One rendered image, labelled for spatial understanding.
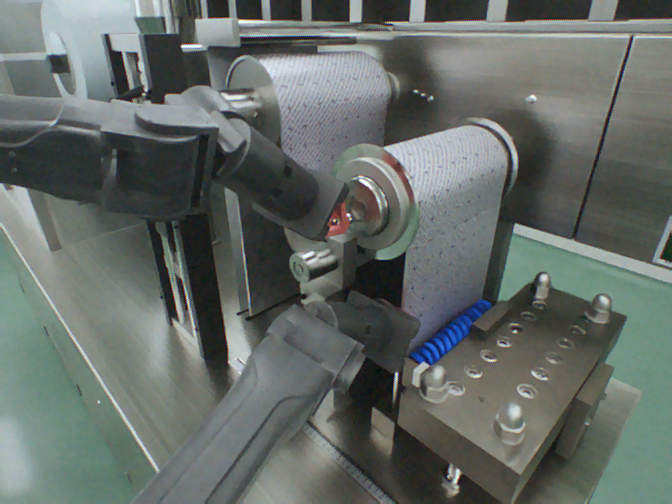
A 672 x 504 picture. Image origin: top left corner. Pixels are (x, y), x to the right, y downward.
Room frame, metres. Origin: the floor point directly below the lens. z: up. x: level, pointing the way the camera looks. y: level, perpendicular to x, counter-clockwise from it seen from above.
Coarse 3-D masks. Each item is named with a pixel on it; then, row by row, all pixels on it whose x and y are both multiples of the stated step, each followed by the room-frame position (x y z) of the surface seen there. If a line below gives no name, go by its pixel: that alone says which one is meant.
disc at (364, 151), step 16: (368, 144) 0.50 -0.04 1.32; (336, 160) 0.53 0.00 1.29; (352, 160) 0.51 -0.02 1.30; (384, 160) 0.48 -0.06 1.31; (400, 176) 0.46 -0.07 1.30; (416, 192) 0.45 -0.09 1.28; (416, 208) 0.44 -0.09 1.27; (416, 224) 0.44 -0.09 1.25; (400, 240) 0.45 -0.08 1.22; (368, 256) 0.49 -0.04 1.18; (384, 256) 0.47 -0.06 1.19
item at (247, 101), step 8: (232, 88) 0.65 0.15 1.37; (240, 88) 0.66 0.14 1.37; (248, 88) 0.66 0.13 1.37; (224, 96) 0.62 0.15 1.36; (232, 96) 0.63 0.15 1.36; (240, 96) 0.64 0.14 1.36; (248, 96) 0.64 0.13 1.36; (256, 96) 0.65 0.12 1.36; (232, 104) 0.62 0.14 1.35; (240, 104) 0.63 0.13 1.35; (248, 104) 0.64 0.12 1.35; (256, 104) 0.64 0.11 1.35; (240, 112) 0.62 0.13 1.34; (248, 112) 0.63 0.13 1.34; (256, 112) 0.64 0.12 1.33; (248, 120) 0.63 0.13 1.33; (256, 120) 0.64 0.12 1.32; (256, 128) 0.65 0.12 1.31
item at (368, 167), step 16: (368, 160) 0.48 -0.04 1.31; (336, 176) 0.52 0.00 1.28; (352, 176) 0.50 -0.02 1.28; (368, 176) 0.48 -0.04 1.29; (384, 176) 0.46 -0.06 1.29; (400, 192) 0.45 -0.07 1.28; (400, 208) 0.45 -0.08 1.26; (400, 224) 0.44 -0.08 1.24; (368, 240) 0.48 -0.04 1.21; (384, 240) 0.46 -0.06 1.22
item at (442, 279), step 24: (480, 216) 0.57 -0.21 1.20; (432, 240) 0.48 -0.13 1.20; (456, 240) 0.53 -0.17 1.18; (480, 240) 0.58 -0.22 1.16; (408, 264) 0.45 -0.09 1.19; (432, 264) 0.49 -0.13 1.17; (456, 264) 0.53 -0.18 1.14; (480, 264) 0.59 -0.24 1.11; (408, 288) 0.45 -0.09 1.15; (432, 288) 0.49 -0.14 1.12; (456, 288) 0.54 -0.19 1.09; (480, 288) 0.60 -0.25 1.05; (408, 312) 0.46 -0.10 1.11; (432, 312) 0.50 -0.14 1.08; (456, 312) 0.55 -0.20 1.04; (432, 336) 0.51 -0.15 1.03
